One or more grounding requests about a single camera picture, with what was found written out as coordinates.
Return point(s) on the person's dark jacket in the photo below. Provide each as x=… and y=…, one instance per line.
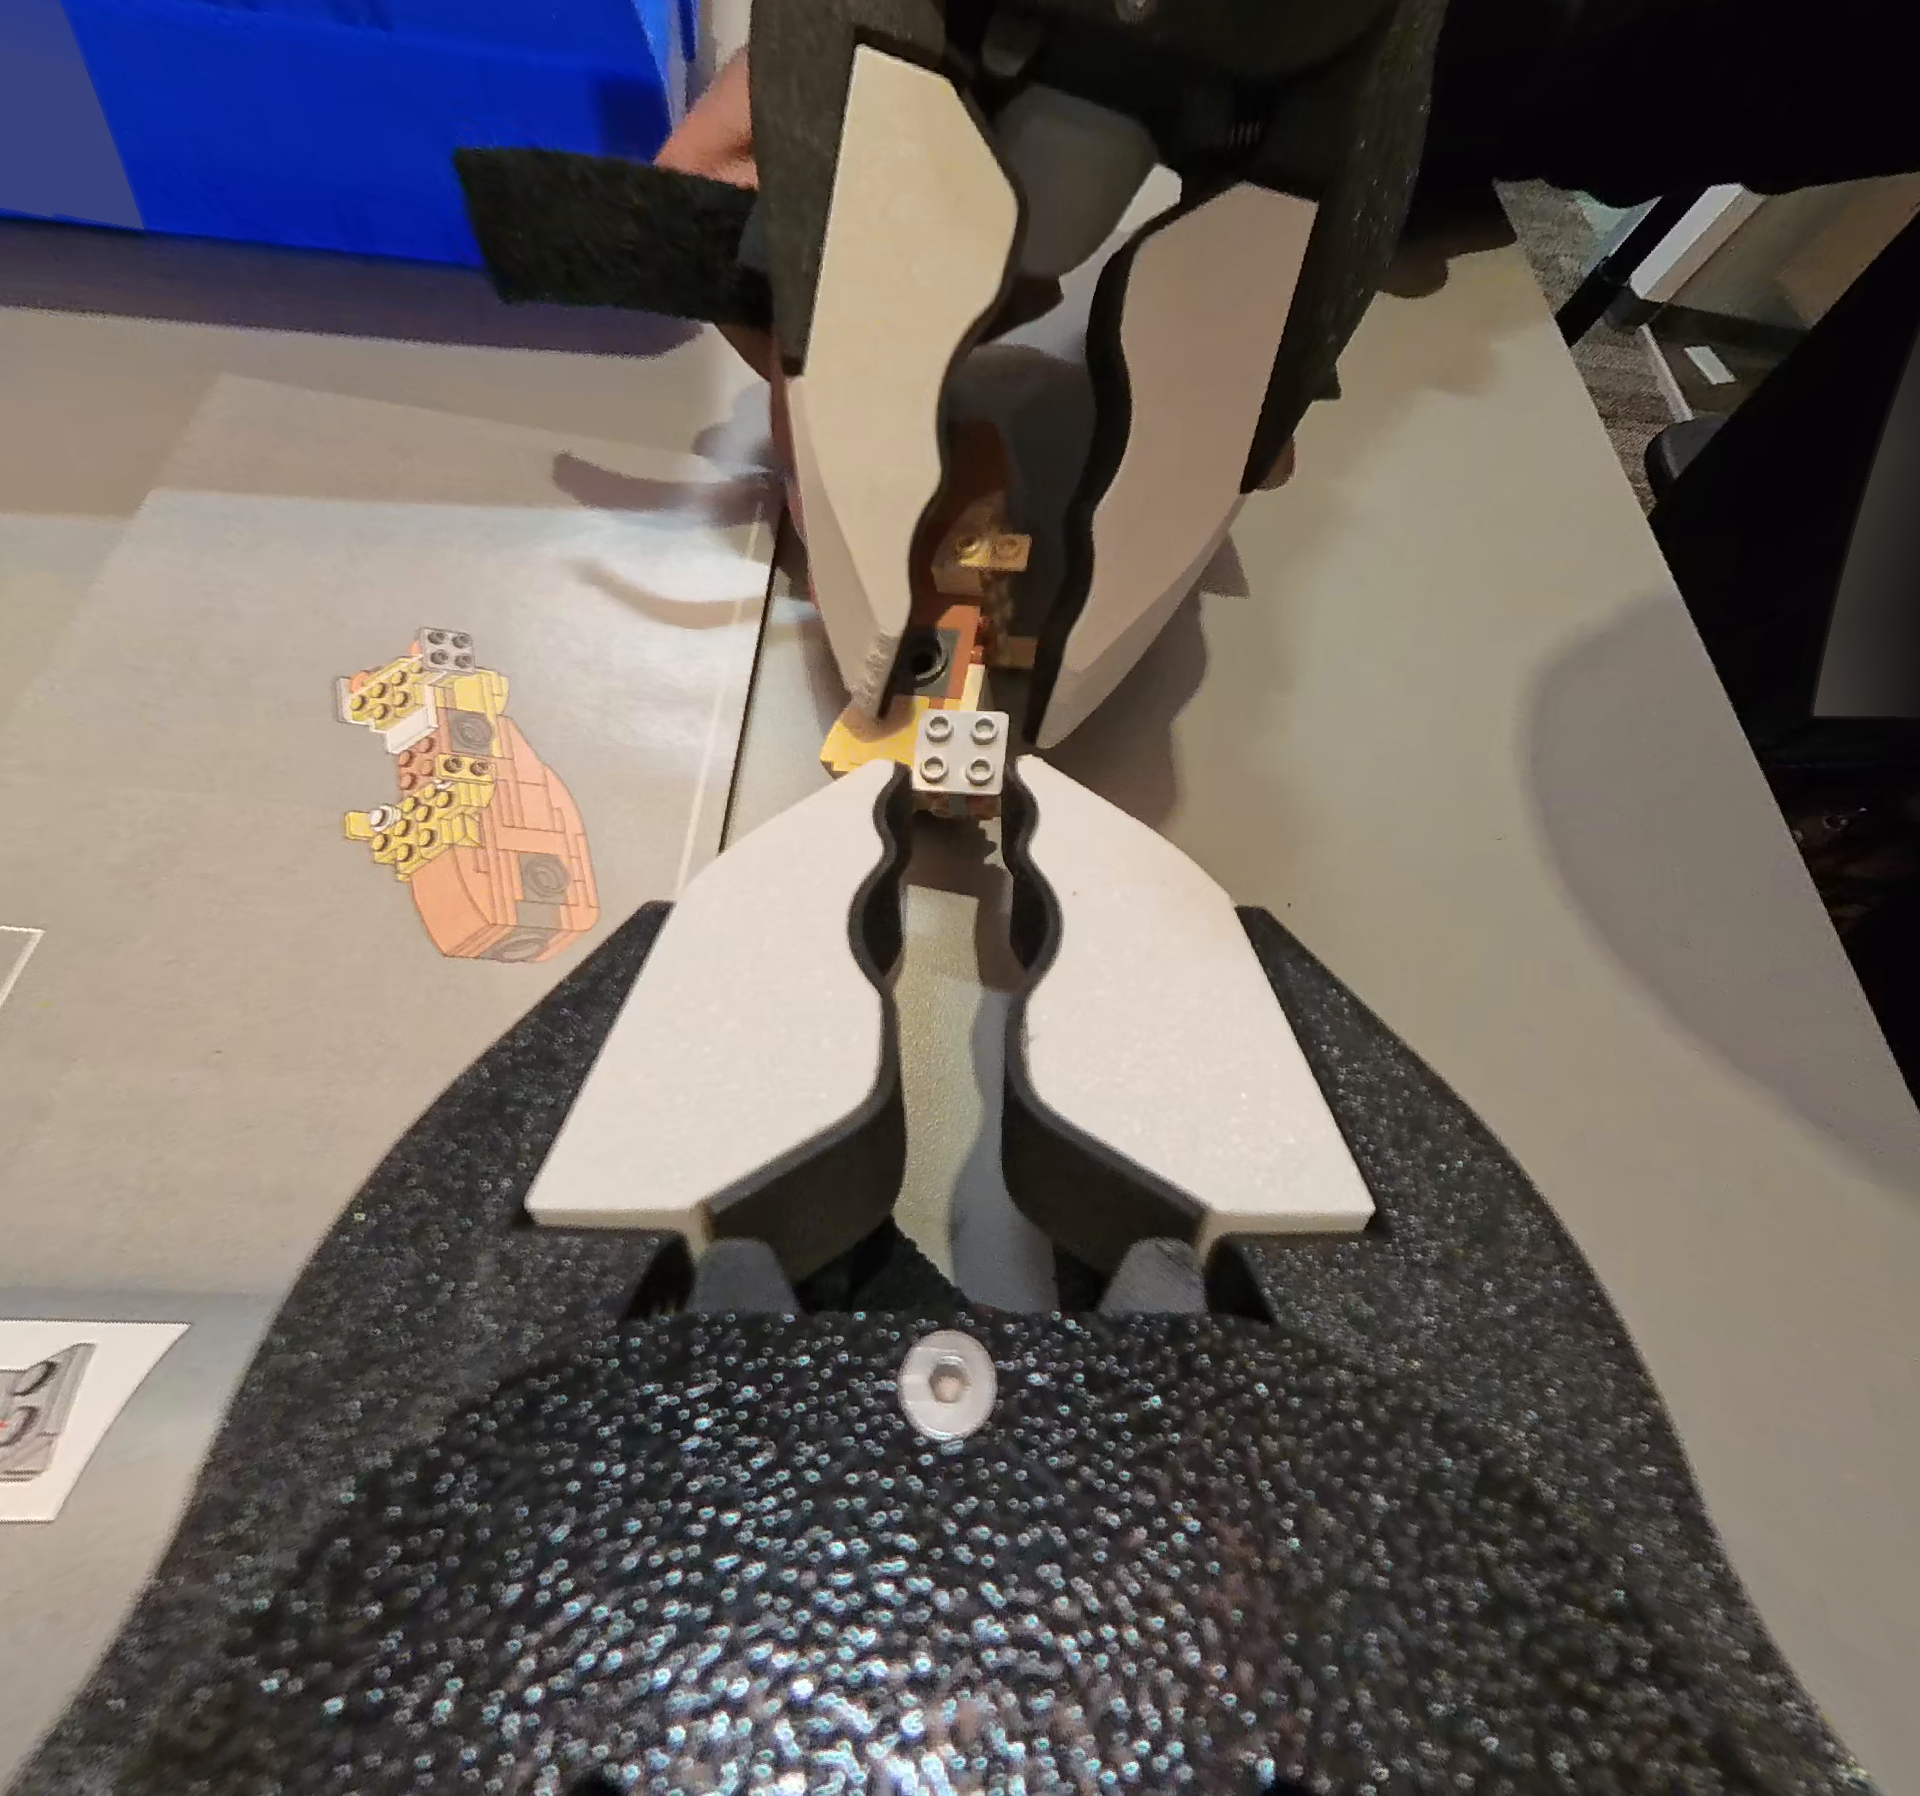
x=1799, y=551

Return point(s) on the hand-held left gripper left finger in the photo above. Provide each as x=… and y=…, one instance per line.
x=720, y=1047

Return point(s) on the grey instruction booklet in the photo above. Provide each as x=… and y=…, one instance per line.
x=224, y=1076

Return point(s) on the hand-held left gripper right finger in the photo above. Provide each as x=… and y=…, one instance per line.
x=1184, y=1062

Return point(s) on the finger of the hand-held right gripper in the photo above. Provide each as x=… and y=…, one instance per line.
x=1200, y=402
x=886, y=328

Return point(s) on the small pale grey brick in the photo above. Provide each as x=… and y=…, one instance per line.
x=960, y=751

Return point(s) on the person's right hand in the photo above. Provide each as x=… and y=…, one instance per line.
x=720, y=131

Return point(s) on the orange tan brick model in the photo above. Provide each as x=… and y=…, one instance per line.
x=983, y=548

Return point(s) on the blue plastic bin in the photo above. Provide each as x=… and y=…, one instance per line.
x=300, y=71

